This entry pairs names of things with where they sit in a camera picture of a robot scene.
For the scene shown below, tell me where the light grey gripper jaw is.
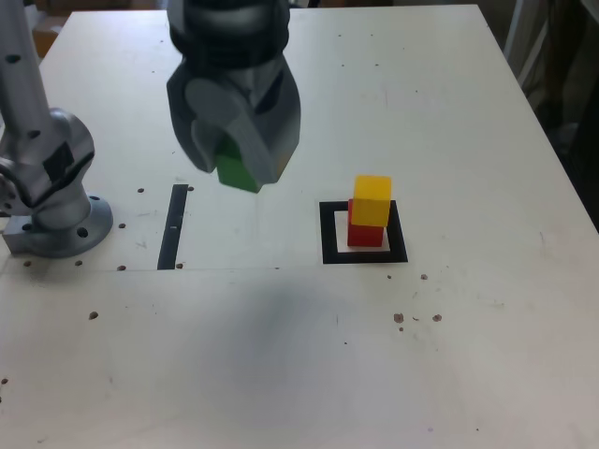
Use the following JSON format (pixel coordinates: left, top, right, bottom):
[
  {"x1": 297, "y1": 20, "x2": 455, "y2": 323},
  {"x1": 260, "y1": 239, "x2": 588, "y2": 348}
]
[{"x1": 184, "y1": 65, "x2": 301, "y2": 188}]

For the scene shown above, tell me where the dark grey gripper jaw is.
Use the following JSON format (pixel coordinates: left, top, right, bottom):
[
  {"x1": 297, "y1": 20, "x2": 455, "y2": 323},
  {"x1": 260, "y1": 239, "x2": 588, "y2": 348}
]
[{"x1": 167, "y1": 67, "x2": 226, "y2": 173}]

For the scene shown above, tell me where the green cube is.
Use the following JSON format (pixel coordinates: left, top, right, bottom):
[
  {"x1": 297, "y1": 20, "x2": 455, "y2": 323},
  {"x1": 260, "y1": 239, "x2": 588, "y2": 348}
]
[{"x1": 215, "y1": 133, "x2": 259, "y2": 194}]

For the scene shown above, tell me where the yellow cube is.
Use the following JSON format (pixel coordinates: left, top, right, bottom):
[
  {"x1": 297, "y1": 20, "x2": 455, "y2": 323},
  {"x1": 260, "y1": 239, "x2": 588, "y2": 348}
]
[{"x1": 350, "y1": 174, "x2": 393, "y2": 229}]

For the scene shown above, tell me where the red cube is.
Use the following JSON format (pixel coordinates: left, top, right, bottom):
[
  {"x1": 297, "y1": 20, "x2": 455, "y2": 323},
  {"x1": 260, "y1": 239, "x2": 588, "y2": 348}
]
[{"x1": 346, "y1": 198, "x2": 386, "y2": 248}]

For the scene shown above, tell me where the black tape square outline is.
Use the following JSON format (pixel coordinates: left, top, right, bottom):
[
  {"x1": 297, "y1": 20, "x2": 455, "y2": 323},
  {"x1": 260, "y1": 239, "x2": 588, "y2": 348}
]
[{"x1": 318, "y1": 199, "x2": 409, "y2": 266}]

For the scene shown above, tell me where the black tape strip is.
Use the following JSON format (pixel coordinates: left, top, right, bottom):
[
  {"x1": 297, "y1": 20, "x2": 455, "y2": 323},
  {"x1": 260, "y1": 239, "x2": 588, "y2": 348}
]
[{"x1": 156, "y1": 183, "x2": 189, "y2": 271}]

